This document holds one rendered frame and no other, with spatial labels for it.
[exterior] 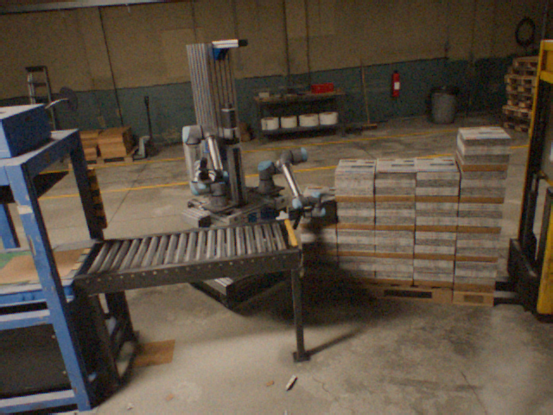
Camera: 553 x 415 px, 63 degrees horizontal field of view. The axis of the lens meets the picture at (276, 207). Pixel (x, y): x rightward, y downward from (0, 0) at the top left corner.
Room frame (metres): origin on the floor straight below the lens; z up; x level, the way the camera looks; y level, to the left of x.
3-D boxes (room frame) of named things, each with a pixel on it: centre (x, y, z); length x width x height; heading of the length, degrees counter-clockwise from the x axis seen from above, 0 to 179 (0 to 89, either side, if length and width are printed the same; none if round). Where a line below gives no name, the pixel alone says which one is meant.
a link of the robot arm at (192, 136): (3.33, 0.58, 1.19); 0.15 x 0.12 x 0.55; 104
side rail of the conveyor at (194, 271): (2.42, 0.56, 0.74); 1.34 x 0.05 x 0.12; 95
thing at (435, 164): (3.15, -1.19, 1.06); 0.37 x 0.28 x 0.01; 164
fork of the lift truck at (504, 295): (3.00, -1.27, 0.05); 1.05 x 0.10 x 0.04; 74
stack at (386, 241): (3.27, -0.78, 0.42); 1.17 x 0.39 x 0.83; 74
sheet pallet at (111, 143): (8.85, 3.33, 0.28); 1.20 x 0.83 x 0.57; 95
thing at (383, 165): (3.22, -0.92, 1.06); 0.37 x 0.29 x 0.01; 164
